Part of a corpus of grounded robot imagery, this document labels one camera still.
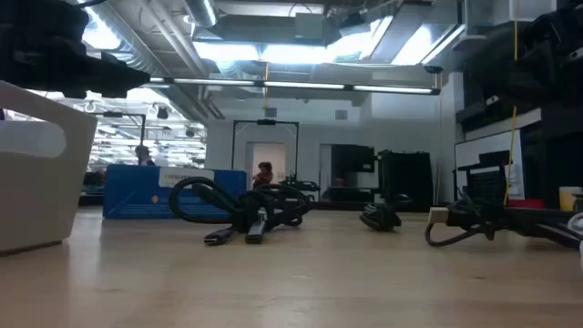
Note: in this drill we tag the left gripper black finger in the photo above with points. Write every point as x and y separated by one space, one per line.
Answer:
125 77

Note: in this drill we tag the white plastic bin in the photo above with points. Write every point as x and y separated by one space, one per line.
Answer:
41 200

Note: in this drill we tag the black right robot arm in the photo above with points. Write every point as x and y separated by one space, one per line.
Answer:
560 50

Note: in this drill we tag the black background robot arm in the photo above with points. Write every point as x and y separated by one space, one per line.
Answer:
305 185

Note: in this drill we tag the whiteboard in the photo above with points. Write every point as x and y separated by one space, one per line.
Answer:
469 152

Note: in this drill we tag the person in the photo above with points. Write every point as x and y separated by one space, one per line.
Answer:
143 156
340 182
263 174

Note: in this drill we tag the black perforated panel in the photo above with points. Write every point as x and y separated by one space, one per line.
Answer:
487 187

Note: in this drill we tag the blue product box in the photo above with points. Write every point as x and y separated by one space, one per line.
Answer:
132 196

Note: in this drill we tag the red tray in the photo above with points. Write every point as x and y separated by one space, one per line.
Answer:
526 204

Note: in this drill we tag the black cabinet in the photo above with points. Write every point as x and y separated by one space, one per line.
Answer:
405 177

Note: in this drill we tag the yellow cup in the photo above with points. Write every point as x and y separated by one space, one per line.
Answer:
569 200

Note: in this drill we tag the black monitor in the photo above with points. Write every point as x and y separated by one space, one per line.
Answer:
353 159

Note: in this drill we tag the long overhead light bar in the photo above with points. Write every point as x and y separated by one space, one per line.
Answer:
300 85

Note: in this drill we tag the black gantry frame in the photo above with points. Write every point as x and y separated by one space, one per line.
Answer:
266 122
120 115

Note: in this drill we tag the black aluminium table frame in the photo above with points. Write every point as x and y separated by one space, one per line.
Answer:
337 206

